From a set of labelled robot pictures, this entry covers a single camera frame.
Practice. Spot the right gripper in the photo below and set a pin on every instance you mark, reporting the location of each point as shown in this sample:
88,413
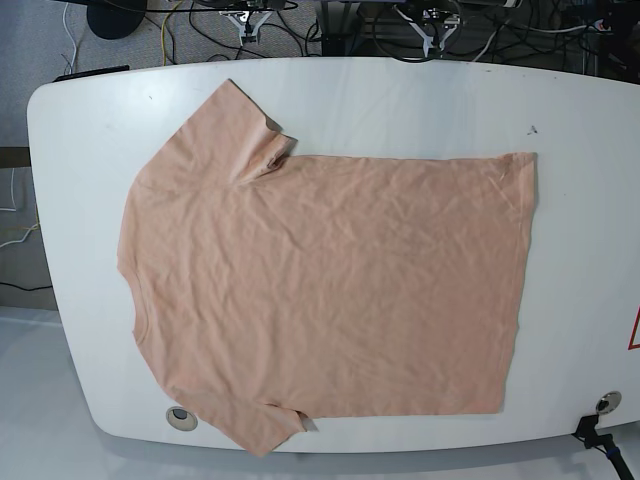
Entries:
248,24

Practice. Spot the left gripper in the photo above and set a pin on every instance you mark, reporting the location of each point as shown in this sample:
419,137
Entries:
435,25

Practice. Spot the peach pink T-shirt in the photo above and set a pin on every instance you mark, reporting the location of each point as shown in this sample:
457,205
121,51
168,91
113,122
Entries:
271,289

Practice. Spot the black round stand base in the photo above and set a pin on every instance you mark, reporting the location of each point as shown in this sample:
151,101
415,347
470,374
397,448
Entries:
114,20

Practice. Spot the red triangle warning sticker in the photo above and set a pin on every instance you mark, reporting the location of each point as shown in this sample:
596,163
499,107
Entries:
634,340

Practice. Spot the black equipment frame base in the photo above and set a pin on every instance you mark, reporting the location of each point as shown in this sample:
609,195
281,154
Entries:
342,23

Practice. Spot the left table cable grommet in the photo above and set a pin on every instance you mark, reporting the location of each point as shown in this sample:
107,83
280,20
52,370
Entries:
181,419

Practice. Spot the table cable grommet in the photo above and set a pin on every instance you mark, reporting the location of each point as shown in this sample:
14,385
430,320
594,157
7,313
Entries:
608,402
181,419

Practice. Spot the right table cable grommet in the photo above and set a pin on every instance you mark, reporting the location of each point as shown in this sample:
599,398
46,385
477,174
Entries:
608,402

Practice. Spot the black clamp with cable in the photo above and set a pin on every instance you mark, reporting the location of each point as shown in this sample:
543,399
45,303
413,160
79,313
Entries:
586,433

